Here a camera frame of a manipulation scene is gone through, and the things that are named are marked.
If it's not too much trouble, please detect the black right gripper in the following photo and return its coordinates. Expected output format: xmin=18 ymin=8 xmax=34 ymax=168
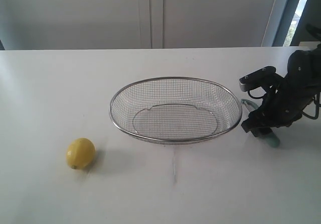
xmin=241 ymin=77 xmax=313 ymax=137

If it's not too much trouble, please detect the teal handled peeler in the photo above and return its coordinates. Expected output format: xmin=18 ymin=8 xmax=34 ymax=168
xmin=241 ymin=99 xmax=280 ymax=148

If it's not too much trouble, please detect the yellow lemon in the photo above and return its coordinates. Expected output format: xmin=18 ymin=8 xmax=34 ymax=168
xmin=66 ymin=138 xmax=96 ymax=170

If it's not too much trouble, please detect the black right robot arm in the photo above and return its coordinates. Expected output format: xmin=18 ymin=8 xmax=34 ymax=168
xmin=239 ymin=47 xmax=320 ymax=137

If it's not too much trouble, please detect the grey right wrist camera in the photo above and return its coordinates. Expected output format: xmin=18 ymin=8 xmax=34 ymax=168
xmin=239 ymin=66 xmax=276 ymax=92

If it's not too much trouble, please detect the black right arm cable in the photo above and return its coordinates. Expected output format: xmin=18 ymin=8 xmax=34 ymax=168
xmin=299 ymin=93 xmax=321 ymax=121

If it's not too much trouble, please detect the oval metal wire basket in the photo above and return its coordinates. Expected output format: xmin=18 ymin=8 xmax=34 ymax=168
xmin=109 ymin=76 xmax=242 ymax=145

